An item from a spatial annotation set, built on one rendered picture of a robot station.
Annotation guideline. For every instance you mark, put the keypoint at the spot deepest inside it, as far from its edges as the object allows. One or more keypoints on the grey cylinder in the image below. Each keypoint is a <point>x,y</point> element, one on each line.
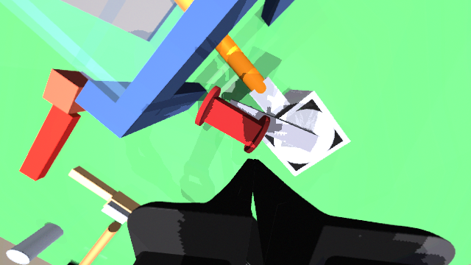
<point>35,244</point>

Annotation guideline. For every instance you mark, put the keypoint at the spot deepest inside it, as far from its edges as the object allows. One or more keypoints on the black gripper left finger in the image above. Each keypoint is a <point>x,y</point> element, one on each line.
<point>219,228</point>

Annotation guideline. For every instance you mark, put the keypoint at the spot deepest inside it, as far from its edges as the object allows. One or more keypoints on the blue rectangular frame bar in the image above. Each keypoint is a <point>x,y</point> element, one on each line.
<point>160,90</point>

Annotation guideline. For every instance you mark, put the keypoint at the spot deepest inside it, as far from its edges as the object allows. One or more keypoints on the red rectangular bar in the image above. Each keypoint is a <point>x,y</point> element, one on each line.
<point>50,140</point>

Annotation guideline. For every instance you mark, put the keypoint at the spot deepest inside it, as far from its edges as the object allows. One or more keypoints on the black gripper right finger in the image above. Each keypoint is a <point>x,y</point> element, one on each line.
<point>294,232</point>

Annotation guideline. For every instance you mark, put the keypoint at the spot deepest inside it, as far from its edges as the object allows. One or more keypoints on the mallet with orange handle and dark grey head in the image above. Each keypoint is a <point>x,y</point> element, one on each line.
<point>100,243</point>

